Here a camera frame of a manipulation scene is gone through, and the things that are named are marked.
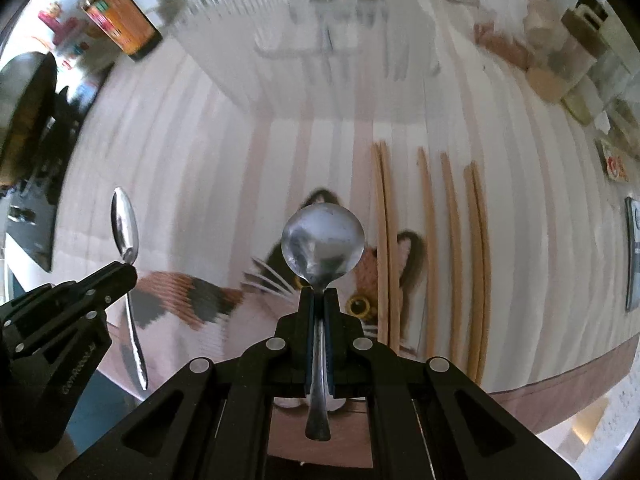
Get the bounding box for round steel spoon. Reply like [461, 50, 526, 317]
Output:
[281, 203, 364, 441]

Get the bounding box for black induction cooktop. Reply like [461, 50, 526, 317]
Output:
[6, 82, 101, 272]

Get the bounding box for striped cat print mat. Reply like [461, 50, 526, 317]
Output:
[60, 0, 640, 468]

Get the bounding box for blue smartphone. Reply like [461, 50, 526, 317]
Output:
[625, 196, 640, 312]

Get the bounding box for white lid jar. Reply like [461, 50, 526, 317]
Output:
[563, 0, 639, 126]

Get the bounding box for soy sauce bottle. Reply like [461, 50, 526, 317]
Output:
[80, 0, 163, 61]

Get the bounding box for steel spoon lone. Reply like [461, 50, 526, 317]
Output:
[356, 0, 390, 77]

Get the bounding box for clear plastic tray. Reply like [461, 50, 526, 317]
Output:
[171, 0, 477, 124]

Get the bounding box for small red white box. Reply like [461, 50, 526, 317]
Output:
[598, 139, 629, 183]

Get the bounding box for colourful wall stickers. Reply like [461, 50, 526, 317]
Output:
[37, 0, 105, 72]

